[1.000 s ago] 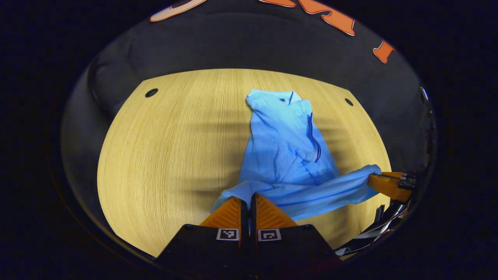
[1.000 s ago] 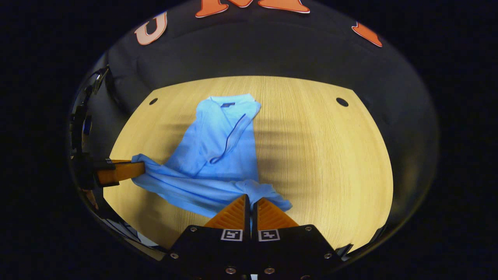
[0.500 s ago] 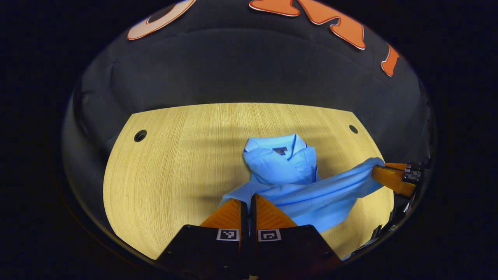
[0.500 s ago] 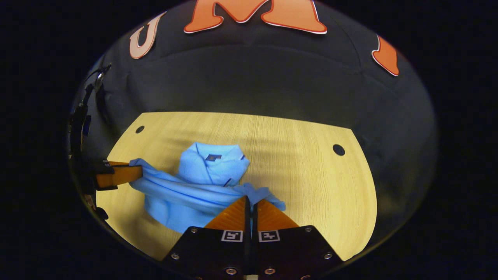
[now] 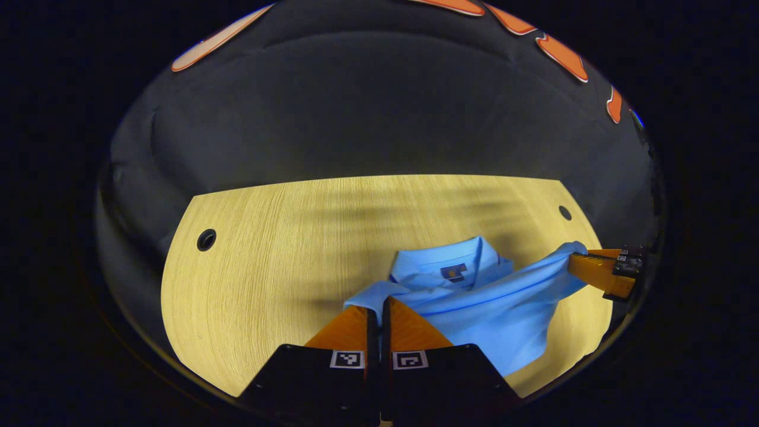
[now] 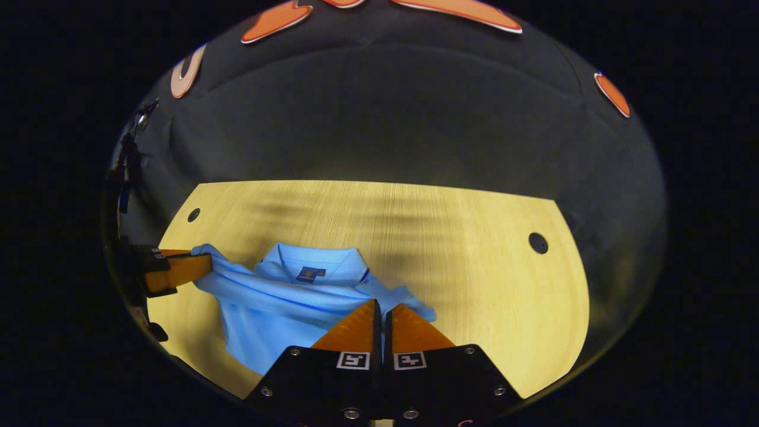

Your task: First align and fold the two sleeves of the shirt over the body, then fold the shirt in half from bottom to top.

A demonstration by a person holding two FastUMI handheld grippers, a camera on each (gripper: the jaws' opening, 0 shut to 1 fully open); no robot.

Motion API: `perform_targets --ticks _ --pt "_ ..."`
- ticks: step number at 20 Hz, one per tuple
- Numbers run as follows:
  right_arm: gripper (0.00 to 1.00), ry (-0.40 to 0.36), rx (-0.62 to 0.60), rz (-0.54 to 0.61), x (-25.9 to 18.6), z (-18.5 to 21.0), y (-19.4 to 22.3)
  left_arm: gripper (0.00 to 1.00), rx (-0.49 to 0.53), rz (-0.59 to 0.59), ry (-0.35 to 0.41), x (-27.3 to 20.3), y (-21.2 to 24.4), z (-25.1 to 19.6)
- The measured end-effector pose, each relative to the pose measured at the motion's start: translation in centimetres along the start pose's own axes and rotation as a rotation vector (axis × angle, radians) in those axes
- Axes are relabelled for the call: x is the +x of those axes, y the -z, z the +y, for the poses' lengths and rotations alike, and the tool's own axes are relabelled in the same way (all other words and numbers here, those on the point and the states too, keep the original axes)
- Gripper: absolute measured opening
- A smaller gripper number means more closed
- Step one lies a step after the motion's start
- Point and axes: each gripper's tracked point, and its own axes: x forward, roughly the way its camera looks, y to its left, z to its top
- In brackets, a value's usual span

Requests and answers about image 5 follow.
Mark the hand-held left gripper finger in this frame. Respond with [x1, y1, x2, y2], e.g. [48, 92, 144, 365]
[379, 297, 522, 425]
[237, 305, 380, 425]

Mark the light blue T-shirt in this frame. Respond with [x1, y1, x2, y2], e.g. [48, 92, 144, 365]
[343, 236, 589, 377]

